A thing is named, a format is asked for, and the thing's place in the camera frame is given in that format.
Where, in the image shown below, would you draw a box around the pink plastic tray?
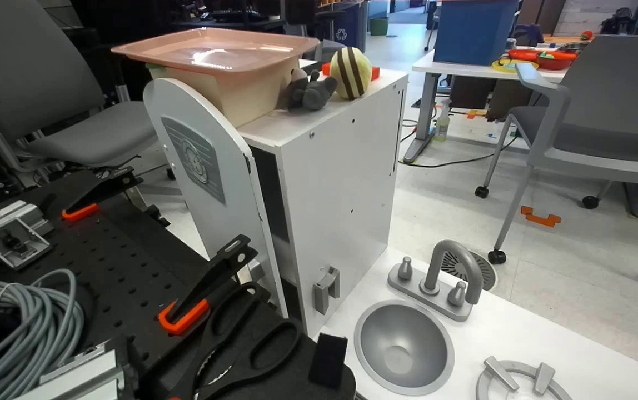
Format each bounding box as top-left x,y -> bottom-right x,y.
113,26 -> 318,74

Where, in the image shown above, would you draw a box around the white toy kitchen cabinet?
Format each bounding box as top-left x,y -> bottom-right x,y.
146,71 -> 407,333

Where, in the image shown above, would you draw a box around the grey plush toy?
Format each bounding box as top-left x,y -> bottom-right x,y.
279,78 -> 339,111

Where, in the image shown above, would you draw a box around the light wooden box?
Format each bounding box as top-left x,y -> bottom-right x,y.
149,58 -> 301,127

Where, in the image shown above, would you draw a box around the yellow black striped ball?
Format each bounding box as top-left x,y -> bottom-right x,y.
331,47 -> 371,100

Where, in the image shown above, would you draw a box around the grey toy faucet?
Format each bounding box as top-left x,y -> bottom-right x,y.
388,240 -> 488,323

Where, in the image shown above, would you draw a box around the black scissors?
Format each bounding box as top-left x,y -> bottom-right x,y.
160,284 -> 303,400

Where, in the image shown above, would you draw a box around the white toy kitchen counter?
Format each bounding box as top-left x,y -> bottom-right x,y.
322,254 -> 638,400

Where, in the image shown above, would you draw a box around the black orange clamp front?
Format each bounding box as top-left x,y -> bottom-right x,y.
158,234 -> 258,335

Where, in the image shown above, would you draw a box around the black orange clamp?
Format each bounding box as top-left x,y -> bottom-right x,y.
60,170 -> 141,223
158,234 -> 258,335

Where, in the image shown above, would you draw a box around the small black block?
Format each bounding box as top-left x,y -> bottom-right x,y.
310,333 -> 348,388

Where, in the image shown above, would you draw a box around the grey toy sink bowl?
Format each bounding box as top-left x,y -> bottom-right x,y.
356,301 -> 457,396

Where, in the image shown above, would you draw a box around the black perforated board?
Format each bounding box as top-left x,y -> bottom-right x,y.
11,174 -> 356,400

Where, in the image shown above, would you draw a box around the black orange clamp rear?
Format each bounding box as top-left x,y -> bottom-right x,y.
60,170 -> 141,223

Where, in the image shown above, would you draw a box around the white desk table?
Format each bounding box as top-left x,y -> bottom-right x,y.
402,48 -> 572,167

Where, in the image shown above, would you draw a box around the grey toy stove burner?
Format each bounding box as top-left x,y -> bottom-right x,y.
473,353 -> 573,400

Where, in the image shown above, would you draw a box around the grey office chair left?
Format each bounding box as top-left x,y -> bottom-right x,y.
0,0 -> 157,167

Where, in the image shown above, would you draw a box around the grey office chair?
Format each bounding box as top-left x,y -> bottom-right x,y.
477,34 -> 638,265
0,0 -> 157,167

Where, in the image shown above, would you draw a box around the grey office chair right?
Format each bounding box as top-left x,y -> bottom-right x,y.
477,34 -> 638,265

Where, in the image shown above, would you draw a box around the grey coiled cable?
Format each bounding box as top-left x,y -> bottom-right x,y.
0,266 -> 88,400

